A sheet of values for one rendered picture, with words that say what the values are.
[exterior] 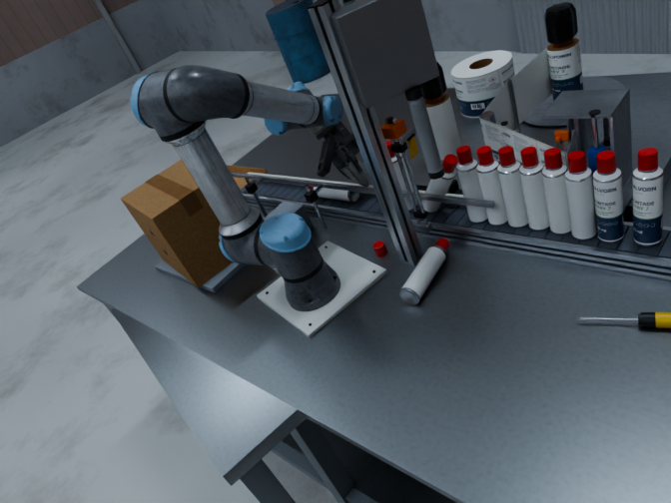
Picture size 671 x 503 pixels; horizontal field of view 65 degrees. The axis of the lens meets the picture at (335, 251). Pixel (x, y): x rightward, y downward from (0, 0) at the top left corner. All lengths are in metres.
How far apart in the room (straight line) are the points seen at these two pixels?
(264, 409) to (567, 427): 0.62
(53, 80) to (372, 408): 10.45
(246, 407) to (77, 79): 10.28
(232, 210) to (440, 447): 0.73
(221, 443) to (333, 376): 0.28
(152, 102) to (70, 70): 10.04
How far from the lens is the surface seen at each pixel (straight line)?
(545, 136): 1.69
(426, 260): 1.31
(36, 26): 11.19
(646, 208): 1.19
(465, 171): 1.29
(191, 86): 1.14
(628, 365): 1.10
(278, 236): 1.27
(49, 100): 11.20
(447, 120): 1.63
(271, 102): 1.25
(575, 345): 1.13
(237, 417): 1.25
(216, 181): 1.29
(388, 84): 1.13
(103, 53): 11.36
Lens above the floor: 1.69
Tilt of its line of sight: 33 degrees down
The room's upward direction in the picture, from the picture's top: 24 degrees counter-clockwise
